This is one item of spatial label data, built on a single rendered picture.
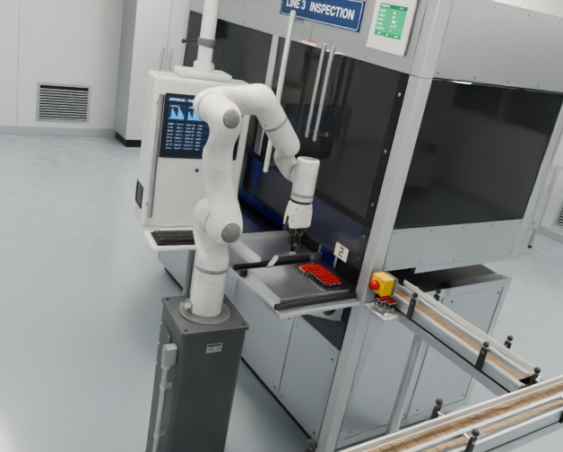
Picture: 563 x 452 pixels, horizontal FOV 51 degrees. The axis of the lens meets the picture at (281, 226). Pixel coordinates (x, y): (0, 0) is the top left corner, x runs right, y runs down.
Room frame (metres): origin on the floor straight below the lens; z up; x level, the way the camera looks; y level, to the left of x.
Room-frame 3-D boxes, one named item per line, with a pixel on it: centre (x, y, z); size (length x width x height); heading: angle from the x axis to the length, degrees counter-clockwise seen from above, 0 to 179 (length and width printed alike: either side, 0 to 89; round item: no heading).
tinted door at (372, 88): (2.43, -0.23, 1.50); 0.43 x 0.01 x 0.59; 36
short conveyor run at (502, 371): (2.03, -0.73, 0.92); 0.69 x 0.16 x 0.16; 36
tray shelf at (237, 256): (2.40, -0.04, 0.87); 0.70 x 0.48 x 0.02; 36
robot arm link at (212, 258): (1.96, 0.24, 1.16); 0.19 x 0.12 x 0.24; 34
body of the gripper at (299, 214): (2.10, -0.06, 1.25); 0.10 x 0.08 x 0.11; 128
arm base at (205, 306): (1.93, 0.22, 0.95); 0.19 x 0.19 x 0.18
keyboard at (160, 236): (2.69, 0.41, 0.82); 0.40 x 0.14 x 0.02; 120
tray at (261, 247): (2.58, 0.00, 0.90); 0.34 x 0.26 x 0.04; 126
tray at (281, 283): (2.24, -0.11, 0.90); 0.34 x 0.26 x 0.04; 126
